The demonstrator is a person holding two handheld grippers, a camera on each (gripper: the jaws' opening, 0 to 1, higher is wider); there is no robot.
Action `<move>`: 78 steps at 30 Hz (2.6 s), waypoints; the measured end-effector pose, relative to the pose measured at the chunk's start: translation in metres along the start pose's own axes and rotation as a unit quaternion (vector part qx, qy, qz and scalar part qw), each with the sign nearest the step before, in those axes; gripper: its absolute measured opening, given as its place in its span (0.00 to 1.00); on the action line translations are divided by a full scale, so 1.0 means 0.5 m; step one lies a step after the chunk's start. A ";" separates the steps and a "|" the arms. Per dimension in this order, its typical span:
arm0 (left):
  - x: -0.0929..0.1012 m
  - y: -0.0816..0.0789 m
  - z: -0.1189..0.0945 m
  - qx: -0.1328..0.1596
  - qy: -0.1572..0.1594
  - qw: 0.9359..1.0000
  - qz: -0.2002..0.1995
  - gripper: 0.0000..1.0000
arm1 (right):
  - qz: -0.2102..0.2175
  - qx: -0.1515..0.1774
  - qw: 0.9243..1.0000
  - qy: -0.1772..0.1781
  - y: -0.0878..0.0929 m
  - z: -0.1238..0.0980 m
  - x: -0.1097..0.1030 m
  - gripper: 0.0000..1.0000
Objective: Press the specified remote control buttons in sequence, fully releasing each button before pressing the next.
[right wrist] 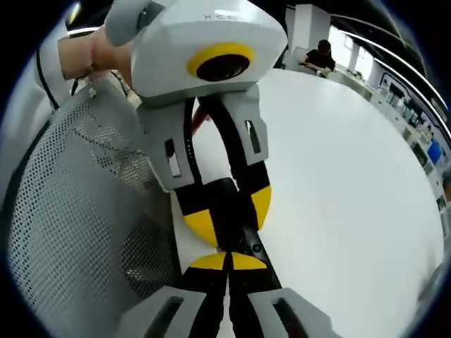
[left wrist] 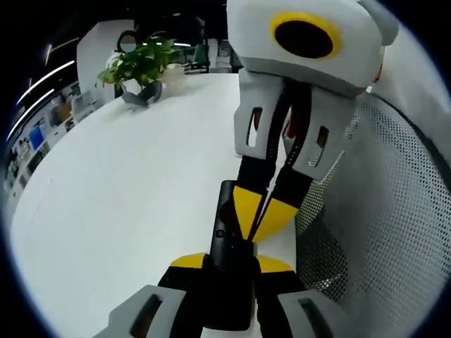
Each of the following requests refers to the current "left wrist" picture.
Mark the black remote control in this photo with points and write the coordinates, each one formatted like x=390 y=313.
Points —
x=225 y=267

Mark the green partition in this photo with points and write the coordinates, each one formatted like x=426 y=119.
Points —
x=201 y=56

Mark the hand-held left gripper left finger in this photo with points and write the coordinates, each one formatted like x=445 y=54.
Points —
x=141 y=310

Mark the green potted plant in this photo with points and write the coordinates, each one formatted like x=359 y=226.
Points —
x=141 y=63

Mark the white pillar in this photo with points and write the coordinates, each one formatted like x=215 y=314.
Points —
x=95 y=53

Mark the ceiling light strip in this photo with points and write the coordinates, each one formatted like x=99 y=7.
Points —
x=46 y=81
x=30 y=114

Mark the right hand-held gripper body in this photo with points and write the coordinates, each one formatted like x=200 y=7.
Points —
x=317 y=60

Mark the white mesh basket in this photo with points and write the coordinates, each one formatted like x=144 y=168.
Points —
x=380 y=211

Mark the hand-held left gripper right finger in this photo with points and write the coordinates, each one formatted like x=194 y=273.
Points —
x=299 y=317

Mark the wall display board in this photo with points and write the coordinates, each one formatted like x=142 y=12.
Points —
x=60 y=109

